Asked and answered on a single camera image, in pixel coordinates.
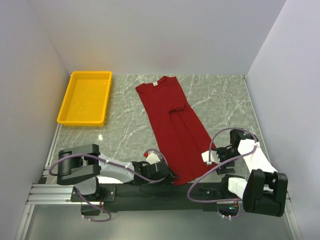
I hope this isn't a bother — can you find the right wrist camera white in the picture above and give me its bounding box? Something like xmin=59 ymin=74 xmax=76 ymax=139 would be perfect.
xmin=201 ymin=150 xmax=220 ymax=166

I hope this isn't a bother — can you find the yellow plastic tray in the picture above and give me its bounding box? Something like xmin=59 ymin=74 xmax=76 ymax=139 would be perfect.
xmin=57 ymin=71 xmax=112 ymax=127

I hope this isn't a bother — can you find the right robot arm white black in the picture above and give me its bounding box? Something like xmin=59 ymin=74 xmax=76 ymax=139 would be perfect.
xmin=215 ymin=128 xmax=288 ymax=217

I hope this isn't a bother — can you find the red t shirt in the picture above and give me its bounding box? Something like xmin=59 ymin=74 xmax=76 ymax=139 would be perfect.
xmin=135 ymin=76 xmax=215 ymax=186

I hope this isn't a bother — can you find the black base beam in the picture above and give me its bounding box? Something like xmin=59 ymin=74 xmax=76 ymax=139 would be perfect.
xmin=83 ymin=182 xmax=237 ymax=213

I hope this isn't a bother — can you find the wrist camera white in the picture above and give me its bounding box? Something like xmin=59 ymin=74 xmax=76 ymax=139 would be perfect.
xmin=201 ymin=150 xmax=220 ymax=166
xmin=143 ymin=150 xmax=161 ymax=165

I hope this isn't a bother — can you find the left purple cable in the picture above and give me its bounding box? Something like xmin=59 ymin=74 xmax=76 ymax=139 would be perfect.
xmin=48 ymin=149 xmax=173 ymax=223

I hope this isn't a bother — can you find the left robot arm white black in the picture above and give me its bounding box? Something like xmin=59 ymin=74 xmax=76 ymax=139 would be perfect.
xmin=49 ymin=144 xmax=179 ymax=198

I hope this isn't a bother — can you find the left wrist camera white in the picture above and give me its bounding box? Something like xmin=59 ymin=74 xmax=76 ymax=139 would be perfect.
xmin=143 ymin=150 xmax=161 ymax=165

